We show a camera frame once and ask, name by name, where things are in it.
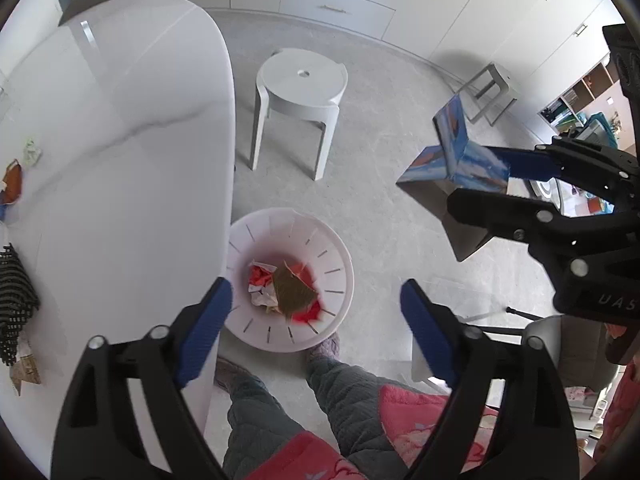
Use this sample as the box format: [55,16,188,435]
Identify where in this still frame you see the white base cabinet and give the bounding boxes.
[430,0,616,136]

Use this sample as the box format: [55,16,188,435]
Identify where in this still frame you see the grey round floor device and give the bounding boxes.
[527,177,567,206]

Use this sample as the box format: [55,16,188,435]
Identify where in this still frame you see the white round plastic stool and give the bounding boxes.
[248,48,349,182]

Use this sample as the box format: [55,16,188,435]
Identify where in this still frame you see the person's leg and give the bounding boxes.
[305,355,416,466]
[222,375,351,480]

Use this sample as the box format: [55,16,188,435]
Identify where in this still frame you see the small brown wrapper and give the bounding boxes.
[10,340,43,397]

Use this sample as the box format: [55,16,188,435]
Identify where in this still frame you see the person's right forearm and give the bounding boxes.
[597,360,640,461]

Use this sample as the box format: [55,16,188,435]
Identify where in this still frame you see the person's right leg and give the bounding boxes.
[305,355,416,466]

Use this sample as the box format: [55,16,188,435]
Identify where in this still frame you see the blue printed carton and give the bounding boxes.
[396,96,511,263]

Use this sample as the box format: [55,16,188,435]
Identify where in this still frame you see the translucent red plastic wrapper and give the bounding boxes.
[290,262,323,322]

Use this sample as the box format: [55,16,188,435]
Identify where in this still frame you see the grey dining chair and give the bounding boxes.
[522,316,623,406]

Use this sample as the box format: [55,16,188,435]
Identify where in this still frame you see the pink and white waste basket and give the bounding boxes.
[223,207,355,353]

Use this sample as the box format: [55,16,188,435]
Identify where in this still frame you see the white drawer unit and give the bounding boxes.
[280,0,421,41]

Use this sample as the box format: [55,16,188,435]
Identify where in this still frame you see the grey fuzzy slipper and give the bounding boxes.
[306,331,342,368]
[214,356,256,396]

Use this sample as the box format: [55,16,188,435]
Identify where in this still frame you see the white tissue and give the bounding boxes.
[250,287,281,313]

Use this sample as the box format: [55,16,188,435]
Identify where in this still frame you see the orange-brown wrapper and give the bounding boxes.
[0,159,23,206]

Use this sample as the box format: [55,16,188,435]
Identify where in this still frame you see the black checkered cloth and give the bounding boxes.
[0,244,41,367]

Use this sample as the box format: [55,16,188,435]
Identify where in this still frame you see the person legs grey trousers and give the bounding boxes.
[245,370,503,480]

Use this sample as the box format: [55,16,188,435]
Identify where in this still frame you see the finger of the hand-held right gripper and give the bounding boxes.
[492,140,631,208]
[446,189,631,256]

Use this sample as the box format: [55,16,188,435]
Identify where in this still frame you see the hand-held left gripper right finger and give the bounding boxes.
[400,278,581,480]

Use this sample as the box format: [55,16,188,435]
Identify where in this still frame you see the wooden cubby shelf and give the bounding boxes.
[537,57,623,131]

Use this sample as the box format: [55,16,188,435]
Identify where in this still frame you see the gold foil wrapper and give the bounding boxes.
[271,260,319,318]

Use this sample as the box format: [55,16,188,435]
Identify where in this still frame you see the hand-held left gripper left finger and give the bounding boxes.
[50,276,234,480]

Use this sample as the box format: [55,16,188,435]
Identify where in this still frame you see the person's left leg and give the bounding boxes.
[222,375,351,480]

